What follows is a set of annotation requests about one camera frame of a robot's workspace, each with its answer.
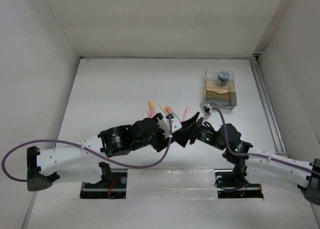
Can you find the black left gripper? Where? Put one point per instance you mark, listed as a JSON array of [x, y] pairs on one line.
[[162, 141]]

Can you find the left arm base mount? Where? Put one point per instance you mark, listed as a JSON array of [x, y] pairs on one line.
[[112, 184]]

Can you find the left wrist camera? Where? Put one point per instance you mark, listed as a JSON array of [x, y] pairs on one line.
[[169, 126]]

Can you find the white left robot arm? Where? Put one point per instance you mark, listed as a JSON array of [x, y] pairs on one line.
[[89, 161]]

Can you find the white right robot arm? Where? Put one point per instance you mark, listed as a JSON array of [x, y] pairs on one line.
[[251, 165]]

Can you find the tiered acrylic organizer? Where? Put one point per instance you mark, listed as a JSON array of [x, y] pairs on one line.
[[220, 95]]

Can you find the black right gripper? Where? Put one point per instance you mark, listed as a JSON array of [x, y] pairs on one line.
[[182, 135]]

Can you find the thin orange pen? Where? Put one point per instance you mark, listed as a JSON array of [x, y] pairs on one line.
[[185, 114]]

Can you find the yellow-capped pink highlighter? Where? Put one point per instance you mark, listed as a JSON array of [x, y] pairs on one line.
[[152, 108]]

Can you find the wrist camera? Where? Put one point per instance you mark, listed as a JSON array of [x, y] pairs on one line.
[[206, 110], [169, 126]]

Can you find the orange-capped clear highlighter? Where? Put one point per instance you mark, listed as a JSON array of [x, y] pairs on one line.
[[169, 110]]

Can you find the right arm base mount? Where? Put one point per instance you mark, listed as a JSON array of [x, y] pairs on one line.
[[232, 184]]

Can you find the thin yellow pen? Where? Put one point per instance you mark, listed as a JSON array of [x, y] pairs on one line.
[[163, 109]]

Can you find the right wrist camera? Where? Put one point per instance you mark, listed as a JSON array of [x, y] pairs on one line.
[[206, 110]]

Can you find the aluminium rail at wall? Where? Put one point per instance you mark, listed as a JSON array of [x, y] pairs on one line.
[[267, 107]]

